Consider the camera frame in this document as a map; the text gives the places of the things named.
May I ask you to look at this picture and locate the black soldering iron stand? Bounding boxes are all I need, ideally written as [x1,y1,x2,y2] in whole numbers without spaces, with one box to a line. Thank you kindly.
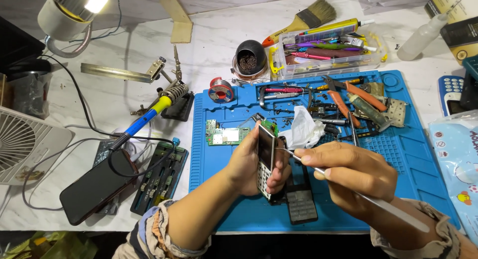
[157,83,195,122]

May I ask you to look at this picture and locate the clear plastic tool box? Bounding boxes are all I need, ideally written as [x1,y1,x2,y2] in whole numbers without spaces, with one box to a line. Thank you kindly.
[270,28,389,80]

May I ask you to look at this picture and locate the yellow glue tube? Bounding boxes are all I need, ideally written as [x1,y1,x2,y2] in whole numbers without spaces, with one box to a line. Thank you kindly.
[295,18,375,44]

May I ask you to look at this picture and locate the white desk fan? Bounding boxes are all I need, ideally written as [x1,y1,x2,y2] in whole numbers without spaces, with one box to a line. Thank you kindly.
[0,105,74,186]

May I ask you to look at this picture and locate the blue white keypad phone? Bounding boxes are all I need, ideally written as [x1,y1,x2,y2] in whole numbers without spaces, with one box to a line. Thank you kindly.
[438,75,467,118]

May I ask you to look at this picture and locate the red handled screwdriver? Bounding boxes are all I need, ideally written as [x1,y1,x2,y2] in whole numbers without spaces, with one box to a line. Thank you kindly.
[263,87,305,95]

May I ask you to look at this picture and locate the clear plastic squeeze bottle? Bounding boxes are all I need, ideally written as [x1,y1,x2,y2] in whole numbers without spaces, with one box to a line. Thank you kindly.
[396,13,448,62]

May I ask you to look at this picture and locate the grimy clear flux tube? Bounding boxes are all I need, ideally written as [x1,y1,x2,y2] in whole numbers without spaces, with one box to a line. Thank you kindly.
[347,93,393,133]

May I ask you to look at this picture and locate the silver precision screwdriver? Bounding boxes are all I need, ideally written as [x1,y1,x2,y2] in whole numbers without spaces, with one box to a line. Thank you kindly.
[312,117,350,126]

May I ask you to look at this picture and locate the disassembled keypad phone body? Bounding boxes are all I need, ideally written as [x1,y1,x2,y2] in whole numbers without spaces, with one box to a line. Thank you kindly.
[256,120,290,205]

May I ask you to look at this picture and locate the black yellow cardboard box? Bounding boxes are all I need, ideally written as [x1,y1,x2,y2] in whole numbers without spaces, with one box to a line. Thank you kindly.
[424,0,478,65]

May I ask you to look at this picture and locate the black power cable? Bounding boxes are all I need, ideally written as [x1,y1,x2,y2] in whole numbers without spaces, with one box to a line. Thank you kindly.
[22,54,176,212]

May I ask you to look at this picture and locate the white phone keypad frame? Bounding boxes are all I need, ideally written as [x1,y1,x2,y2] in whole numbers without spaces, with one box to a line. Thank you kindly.
[353,95,408,128]

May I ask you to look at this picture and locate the wooden handle paint brush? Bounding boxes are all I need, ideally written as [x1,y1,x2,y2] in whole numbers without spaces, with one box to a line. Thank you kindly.
[261,0,337,48]

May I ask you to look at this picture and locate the blue silicone repair mat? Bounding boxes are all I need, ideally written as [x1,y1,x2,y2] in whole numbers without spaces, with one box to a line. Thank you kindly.
[188,70,461,233]

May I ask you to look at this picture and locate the orange handled pliers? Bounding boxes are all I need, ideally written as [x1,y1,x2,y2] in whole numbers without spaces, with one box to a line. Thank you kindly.
[322,75,389,129]

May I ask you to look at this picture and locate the black solder tip cleaner pot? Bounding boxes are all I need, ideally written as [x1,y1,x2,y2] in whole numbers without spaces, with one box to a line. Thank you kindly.
[231,40,270,80]

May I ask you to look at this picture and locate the black circuit board holder jig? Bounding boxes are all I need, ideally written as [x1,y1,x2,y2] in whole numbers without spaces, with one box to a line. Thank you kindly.
[130,137,189,216]

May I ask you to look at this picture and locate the black phone keypad cover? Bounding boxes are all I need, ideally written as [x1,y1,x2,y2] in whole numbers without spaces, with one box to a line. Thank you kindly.
[285,164,319,225]

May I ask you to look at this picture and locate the wooden block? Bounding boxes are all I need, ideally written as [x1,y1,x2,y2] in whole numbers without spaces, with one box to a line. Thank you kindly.
[160,0,194,44]

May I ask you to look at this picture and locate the person's left hand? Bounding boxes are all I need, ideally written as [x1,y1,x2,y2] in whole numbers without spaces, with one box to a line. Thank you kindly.
[225,120,292,197]

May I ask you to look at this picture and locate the person's right hand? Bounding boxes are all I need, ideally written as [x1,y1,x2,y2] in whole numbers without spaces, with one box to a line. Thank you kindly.
[294,141,399,218]

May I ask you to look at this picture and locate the black smartphone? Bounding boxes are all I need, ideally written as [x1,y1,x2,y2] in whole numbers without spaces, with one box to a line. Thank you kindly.
[59,149,139,226]

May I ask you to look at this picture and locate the light blue printed packet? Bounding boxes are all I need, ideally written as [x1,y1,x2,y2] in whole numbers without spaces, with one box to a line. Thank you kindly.
[428,110,478,245]

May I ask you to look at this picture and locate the blue yellow soldering iron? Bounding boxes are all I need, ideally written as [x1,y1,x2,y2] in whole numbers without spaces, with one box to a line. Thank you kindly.
[108,95,173,152]

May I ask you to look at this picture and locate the gooseneck desk lamp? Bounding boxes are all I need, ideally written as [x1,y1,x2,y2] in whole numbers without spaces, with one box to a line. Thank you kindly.
[37,0,111,59]

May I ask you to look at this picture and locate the green phone circuit board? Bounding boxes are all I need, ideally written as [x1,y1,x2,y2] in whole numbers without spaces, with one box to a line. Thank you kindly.
[205,119,251,146]

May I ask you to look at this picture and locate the helping hand clamp stand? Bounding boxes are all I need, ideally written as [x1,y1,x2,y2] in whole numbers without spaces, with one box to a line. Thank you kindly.
[81,44,183,116]

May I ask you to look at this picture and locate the solder wire spool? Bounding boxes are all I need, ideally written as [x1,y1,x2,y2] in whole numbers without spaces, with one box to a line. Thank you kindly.
[208,77,235,104]

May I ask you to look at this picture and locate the crumpled white tissue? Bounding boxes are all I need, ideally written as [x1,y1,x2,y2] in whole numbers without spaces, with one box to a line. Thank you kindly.
[278,105,326,151]

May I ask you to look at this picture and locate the silver metal tweezers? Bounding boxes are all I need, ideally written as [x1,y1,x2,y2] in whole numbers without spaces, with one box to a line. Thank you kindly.
[277,147,431,233]

